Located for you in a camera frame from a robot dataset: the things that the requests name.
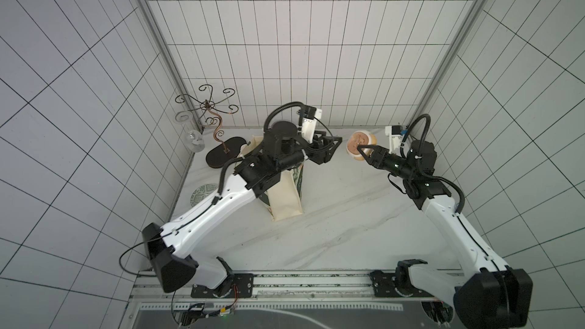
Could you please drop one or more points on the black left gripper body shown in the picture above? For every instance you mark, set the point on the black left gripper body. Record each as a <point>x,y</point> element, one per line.
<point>295,158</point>

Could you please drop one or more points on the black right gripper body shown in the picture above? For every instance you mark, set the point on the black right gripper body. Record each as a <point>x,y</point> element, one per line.
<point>377,157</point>

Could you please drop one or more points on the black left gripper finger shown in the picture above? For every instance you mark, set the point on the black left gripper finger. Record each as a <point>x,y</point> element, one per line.
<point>328,150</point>
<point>327,140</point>

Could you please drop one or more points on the orange rounded alarm clock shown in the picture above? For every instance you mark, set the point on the orange rounded alarm clock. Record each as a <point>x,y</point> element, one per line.
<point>359,138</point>

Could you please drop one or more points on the cream canvas floral tote bag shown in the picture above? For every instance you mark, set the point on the cream canvas floral tote bag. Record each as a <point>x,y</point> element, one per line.
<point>283,200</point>

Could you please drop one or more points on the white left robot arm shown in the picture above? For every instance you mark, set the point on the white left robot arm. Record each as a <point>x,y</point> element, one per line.
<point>170,247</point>

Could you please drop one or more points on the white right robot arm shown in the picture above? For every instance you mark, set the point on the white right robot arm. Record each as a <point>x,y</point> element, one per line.
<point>489,293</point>

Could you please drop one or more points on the metal jewelry tree stand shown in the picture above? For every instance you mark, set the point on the metal jewelry tree stand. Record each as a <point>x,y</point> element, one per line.
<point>211,115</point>

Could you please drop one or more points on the green patterned coaster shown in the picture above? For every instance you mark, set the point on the green patterned coaster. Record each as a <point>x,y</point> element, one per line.
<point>202,192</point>

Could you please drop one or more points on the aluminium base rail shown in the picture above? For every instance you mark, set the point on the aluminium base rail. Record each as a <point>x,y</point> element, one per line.
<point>286,290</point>

